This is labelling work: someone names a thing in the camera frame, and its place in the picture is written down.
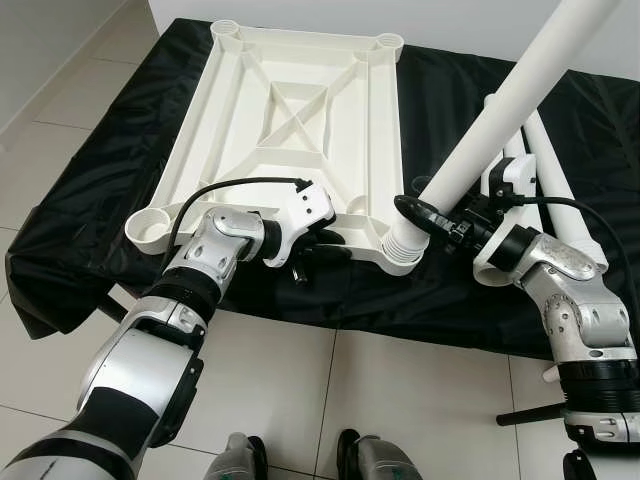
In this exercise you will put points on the white plastic table top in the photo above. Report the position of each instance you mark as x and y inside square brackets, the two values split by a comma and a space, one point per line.
[250, 140]

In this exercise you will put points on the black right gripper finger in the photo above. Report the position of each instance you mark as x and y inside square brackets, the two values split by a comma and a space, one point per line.
[420, 215]

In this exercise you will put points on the grey robot left leg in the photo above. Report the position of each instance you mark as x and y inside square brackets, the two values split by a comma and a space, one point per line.
[235, 458]

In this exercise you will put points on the white plastic table leg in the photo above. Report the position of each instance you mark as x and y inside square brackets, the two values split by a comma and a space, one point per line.
[500, 110]
[517, 145]
[560, 180]

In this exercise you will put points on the grey robot right leg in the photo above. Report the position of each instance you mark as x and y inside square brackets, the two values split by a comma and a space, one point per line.
[375, 455]

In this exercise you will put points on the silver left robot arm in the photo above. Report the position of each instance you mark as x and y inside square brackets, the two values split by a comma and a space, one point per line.
[130, 370]

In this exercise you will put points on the grey robot leg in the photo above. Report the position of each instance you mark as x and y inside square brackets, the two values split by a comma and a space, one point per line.
[235, 458]
[375, 455]

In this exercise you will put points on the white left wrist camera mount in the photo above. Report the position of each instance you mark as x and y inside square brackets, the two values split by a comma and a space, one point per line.
[305, 210]

